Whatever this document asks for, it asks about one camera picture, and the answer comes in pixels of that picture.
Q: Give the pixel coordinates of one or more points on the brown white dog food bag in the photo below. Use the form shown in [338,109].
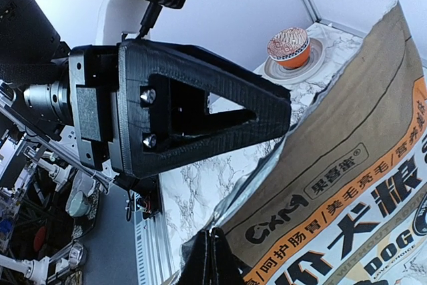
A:
[342,198]

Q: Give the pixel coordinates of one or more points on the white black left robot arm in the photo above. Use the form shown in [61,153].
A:
[33,55]

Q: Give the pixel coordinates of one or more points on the front aluminium frame rail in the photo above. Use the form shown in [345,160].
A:
[154,256]

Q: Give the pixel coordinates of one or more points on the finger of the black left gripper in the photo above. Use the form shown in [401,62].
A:
[179,104]

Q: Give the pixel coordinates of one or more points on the red patterned ceramic bowl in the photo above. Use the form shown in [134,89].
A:
[290,48]

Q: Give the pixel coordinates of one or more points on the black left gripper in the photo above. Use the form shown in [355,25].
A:
[94,74]

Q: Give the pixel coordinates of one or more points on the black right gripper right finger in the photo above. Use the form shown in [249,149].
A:
[224,270]

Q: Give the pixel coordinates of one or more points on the beige ceramic plate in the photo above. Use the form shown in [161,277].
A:
[296,69]

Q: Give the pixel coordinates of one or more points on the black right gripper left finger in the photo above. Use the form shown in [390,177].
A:
[195,268]

